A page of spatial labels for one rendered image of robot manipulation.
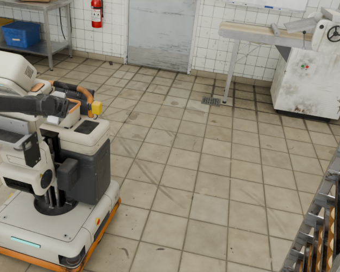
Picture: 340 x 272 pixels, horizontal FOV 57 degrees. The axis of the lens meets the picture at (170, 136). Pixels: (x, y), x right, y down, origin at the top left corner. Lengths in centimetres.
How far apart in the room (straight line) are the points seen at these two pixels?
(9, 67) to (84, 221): 103
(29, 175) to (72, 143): 29
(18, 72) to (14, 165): 54
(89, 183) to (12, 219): 50
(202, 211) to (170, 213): 25
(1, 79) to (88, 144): 60
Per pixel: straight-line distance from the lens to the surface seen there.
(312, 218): 114
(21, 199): 224
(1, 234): 211
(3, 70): 141
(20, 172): 171
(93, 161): 183
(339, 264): 62
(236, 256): 231
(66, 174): 174
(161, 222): 239
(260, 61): 493
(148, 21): 498
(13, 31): 516
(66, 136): 181
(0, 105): 113
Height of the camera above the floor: 177
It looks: 32 degrees down
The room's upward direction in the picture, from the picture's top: 7 degrees clockwise
